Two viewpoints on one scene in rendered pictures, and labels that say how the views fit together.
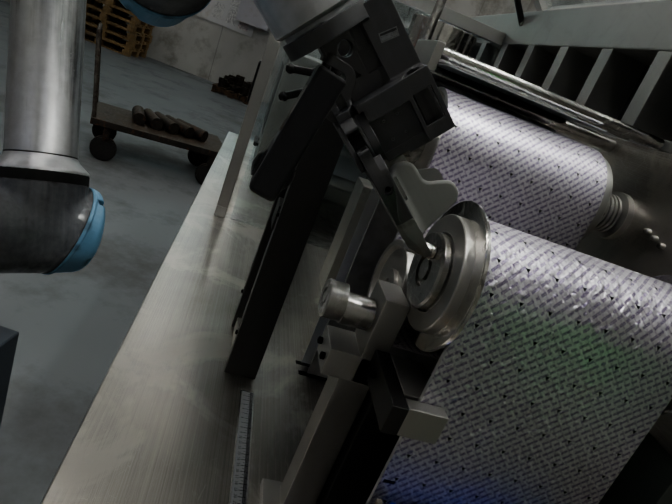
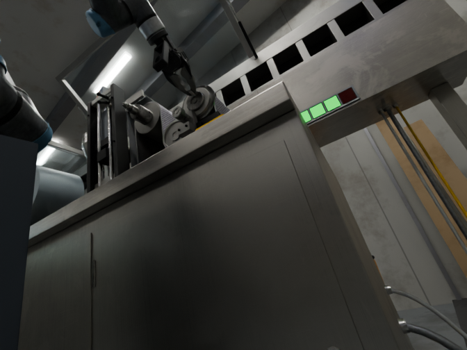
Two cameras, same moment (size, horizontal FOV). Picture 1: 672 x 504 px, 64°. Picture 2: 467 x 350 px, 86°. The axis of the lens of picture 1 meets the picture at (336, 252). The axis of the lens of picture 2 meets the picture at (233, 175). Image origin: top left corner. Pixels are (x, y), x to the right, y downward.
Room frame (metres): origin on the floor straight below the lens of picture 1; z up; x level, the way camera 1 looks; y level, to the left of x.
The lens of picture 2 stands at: (0.01, 0.43, 0.62)
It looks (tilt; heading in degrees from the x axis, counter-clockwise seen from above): 24 degrees up; 307
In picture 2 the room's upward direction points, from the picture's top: 15 degrees counter-clockwise
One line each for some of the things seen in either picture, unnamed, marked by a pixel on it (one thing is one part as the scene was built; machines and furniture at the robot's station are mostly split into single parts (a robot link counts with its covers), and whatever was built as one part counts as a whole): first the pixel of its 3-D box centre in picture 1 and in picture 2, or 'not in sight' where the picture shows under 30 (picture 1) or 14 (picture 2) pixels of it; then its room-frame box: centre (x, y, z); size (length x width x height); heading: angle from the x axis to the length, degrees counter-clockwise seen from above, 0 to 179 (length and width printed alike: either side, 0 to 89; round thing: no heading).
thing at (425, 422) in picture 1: (420, 421); not in sight; (0.42, -0.13, 1.13); 0.04 x 0.02 x 0.03; 103
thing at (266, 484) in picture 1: (325, 405); (192, 148); (0.51, -0.05, 1.05); 0.06 x 0.05 x 0.31; 103
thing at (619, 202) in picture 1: (595, 209); not in sight; (0.80, -0.33, 1.33); 0.07 x 0.07 x 0.07; 13
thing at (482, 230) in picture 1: (444, 275); (198, 103); (0.49, -0.10, 1.25); 0.15 x 0.01 x 0.15; 13
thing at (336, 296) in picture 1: (333, 299); (178, 112); (0.50, -0.02, 1.18); 0.04 x 0.02 x 0.04; 13
